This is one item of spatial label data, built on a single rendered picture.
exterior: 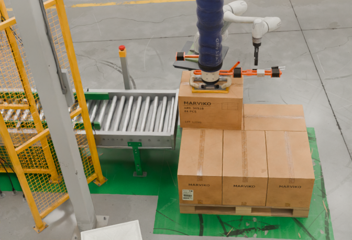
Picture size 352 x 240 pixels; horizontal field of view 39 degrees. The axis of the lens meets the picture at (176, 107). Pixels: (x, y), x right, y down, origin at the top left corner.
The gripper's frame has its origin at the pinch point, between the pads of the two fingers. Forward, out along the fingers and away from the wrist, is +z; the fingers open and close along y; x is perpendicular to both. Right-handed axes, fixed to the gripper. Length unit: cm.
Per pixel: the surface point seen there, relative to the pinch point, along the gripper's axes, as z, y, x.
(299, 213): 116, 81, 45
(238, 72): 12.2, 3.1, -15.2
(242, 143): 67, 40, -9
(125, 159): 122, 16, -133
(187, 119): 56, 21, -63
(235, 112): 46, 22, -17
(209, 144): 67, 43, -40
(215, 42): -25.7, 10.7, -36.6
